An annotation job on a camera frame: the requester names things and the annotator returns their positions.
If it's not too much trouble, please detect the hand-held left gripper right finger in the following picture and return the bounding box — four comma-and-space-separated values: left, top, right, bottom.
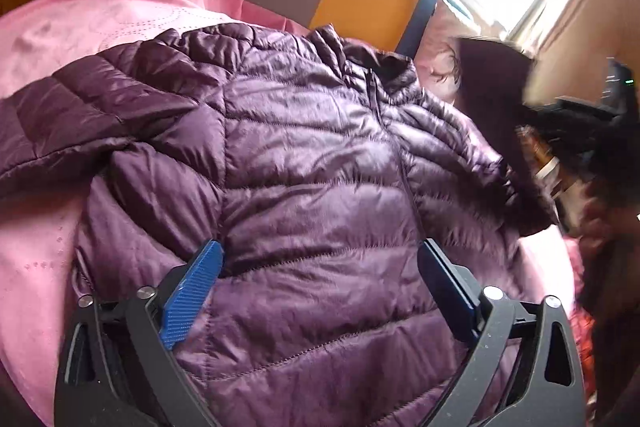
417, 238, 587, 427

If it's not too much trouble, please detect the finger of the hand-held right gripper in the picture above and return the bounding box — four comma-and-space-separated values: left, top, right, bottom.
537, 97, 626, 148

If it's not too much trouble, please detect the bedside clutter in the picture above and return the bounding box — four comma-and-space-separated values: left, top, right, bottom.
517, 124, 583, 208

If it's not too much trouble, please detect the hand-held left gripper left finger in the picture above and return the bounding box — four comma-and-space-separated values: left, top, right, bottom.
54, 239, 226, 427

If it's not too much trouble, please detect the purple puffer jacket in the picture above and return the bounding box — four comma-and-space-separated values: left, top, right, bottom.
0, 24, 558, 427

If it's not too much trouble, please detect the pink deer print pillow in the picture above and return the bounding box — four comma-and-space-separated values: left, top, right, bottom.
415, 0, 481, 108

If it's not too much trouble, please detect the person's dark clothing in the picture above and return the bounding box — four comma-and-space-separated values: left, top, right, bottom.
575, 167, 640, 427

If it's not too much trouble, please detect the pink dotted blanket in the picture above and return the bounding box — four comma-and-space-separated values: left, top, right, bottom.
0, 0, 576, 427

